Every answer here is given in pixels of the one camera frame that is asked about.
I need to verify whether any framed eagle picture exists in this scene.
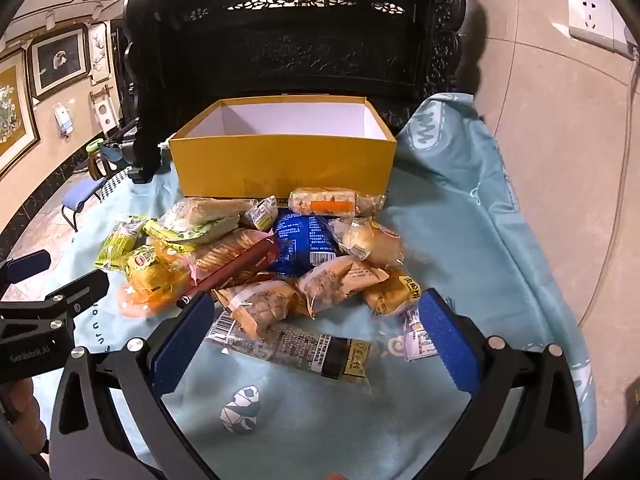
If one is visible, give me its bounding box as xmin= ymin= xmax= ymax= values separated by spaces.
xmin=27 ymin=24 xmax=92 ymax=102

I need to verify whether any white cable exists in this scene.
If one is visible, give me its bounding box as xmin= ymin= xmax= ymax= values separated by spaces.
xmin=575 ymin=42 xmax=640 ymax=333

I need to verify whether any floral scroll picture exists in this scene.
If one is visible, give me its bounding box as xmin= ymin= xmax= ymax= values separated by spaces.
xmin=86 ymin=22 xmax=114 ymax=86

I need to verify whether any framed gold picture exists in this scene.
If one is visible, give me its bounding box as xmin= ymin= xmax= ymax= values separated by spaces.
xmin=0 ymin=47 xmax=42 ymax=177

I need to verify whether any white wall socket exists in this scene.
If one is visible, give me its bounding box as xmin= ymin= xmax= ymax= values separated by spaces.
xmin=566 ymin=0 xmax=632 ymax=52

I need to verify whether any orange label rice cracker packet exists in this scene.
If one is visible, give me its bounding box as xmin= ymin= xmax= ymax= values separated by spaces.
xmin=289 ymin=186 xmax=387 ymax=219

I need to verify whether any round bread packet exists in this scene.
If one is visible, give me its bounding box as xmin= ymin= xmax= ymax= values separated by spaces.
xmin=334 ymin=217 xmax=407 ymax=269

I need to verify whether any wall soap dispenser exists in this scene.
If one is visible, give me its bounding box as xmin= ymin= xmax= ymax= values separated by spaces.
xmin=52 ymin=102 xmax=74 ymax=139

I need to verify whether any blue snack packet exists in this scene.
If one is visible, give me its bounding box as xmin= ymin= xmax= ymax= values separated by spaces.
xmin=271 ymin=209 xmax=339 ymax=279

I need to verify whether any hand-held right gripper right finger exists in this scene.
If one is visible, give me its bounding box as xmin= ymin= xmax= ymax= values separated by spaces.
xmin=415 ymin=287 xmax=586 ymax=480

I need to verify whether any small wooden frame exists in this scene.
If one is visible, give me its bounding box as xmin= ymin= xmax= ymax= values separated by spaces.
xmin=90 ymin=86 xmax=119 ymax=132

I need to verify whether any dark red long packet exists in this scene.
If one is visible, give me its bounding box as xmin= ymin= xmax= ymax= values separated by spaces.
xmin=176 ymin=237 xmax=282 ymax=312

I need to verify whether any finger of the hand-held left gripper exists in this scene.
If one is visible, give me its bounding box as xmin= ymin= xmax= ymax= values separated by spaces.
xmin=0 ymin=251 xmax=52 ymax=291
xmin=30 ymin=269 xmax=111 ymax=332

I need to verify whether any yellow green text packet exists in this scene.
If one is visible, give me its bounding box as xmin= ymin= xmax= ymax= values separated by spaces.
xmin=94 ymin=216 xmax=147 ymax=272

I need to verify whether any green and white snack packet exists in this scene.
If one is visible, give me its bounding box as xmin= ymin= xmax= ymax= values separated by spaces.
xmin=159 ymin=197 xmax=257 ymax=241

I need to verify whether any round orange snack packet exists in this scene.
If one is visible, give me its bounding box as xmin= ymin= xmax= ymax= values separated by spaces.
xmin=116 ymin=280 xmax=187 ymax=319

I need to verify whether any brown bread packet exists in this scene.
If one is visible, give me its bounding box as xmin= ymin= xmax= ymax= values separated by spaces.
xmin=296 ymin=255 xmax=391 ymax=319

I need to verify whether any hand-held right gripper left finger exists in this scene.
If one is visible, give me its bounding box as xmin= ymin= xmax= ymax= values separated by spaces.
xmin=48 ymin=290 xmax=221 ymax=480

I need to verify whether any black and clear long packet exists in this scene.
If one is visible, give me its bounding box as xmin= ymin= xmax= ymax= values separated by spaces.
xmin=204 ymin=309 xmax=374 ymax=387

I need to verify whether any person's left hand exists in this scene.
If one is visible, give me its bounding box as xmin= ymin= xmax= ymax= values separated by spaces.
xmin=0 ymin=377 xmax=47 ymax=463

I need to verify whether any yellow red logo packet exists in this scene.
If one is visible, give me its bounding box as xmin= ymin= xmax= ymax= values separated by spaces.
xmin=124 ymin=245 xmax=193 ymax=307

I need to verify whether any light blue printed cloth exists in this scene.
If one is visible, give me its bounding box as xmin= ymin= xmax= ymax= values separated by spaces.
xmin=10 ymin=92 xmax=598 ymax=480

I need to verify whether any blue clothing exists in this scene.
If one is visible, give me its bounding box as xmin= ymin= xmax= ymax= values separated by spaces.
xmin=97 ymin=141 xmax=124 ymax=167

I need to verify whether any blue stool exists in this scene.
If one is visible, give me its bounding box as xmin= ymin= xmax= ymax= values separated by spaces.
xmin=61 ymin=176 xmax=109 ymax=234

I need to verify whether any yellow cardboard box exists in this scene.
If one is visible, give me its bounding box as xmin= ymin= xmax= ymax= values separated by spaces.
xmin=168 ymin=95 xmax=398 ymax=200

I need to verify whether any dark carved wooden bench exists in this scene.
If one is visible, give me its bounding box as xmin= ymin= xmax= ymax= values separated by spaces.
xmin=122 ymin=0 xmax=468 ymax=186

